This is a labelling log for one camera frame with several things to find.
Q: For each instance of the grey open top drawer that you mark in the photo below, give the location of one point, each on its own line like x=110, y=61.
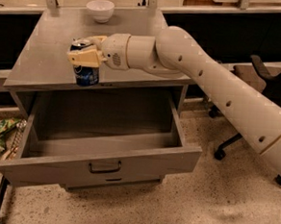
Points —
x=66, y=130

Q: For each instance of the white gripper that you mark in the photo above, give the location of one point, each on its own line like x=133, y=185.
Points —
x=114, y=50

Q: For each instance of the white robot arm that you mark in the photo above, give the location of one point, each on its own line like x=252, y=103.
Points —
x=173, y=51

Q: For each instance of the grey metal cabinet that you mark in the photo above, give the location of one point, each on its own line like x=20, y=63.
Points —
x=43, y=64

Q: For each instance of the black office chair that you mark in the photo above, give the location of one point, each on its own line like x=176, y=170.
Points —
x=255, y=117

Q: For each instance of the patterned snack packet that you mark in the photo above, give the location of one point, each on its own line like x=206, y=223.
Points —
x=16, y=139

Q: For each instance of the blue pepsi can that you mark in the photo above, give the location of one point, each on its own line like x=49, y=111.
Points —
x=84, y=76

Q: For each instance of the white bowl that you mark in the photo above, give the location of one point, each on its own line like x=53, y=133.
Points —
x=100, y=10

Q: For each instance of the black drawer handle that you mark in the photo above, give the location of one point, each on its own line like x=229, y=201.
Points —
x=104, y=167

